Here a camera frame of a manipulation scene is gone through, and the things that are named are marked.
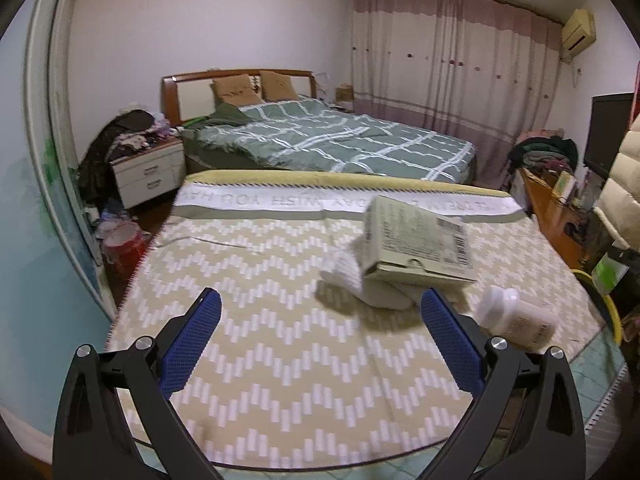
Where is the pile of dark clothes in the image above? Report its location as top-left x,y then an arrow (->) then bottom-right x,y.
77,109 -> 183,207

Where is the white pill bottle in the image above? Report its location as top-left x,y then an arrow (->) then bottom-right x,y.
474,285 -> 560,352

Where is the sliding wardrobe door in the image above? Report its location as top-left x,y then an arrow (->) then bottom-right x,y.
0,0 -> 118,322

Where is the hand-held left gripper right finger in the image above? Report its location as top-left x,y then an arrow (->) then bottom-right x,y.
417,287 -> 587,480

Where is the black television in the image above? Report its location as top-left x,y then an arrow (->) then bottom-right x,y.
582,92 -> 636,178

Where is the wall air conditioner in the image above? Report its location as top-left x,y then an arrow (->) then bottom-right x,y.
560,8 -> 597,53

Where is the pink white curtain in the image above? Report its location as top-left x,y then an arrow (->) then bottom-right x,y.
350,0 -> 563,171

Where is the black yellow-rimmed trash bin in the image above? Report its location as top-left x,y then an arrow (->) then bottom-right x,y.
575,267 -> 624,346

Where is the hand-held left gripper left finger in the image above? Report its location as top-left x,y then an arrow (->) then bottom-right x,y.
52,287 -> 226,480

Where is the white nightstand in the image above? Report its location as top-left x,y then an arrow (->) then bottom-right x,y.
110,139 -> 187,210

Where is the patterned beige green tablecloth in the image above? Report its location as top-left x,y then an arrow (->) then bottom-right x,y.
105,170 -> 628,480

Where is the wooden bed headboard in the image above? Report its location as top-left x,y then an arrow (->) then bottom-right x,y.
160,69 -> 319,128

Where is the heap of folded clothes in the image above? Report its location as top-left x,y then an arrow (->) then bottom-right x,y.
506,130 -> 579,177

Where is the pale green cardboard box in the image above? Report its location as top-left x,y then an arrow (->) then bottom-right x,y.
362,195 -> 478,291

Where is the wooden side desk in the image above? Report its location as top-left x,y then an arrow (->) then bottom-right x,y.
517,167 -> 601,271

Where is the green checked quilt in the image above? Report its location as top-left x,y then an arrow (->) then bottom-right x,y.
182,97 -> 476,182

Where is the red bin with plastic bag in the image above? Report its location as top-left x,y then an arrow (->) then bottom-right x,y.
102,222 -> 151,281

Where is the white sock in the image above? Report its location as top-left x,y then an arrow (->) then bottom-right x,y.
320,237 -> 417,311

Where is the cream down jacket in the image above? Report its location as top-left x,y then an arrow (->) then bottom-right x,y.
597,115 -> 640,252

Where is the brown pillow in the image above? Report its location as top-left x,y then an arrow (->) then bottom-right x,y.
210,75 -> 264,108
259,71 -> 301,103

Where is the dark green blanket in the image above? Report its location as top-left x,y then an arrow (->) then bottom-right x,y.
204,104 -> 252,127

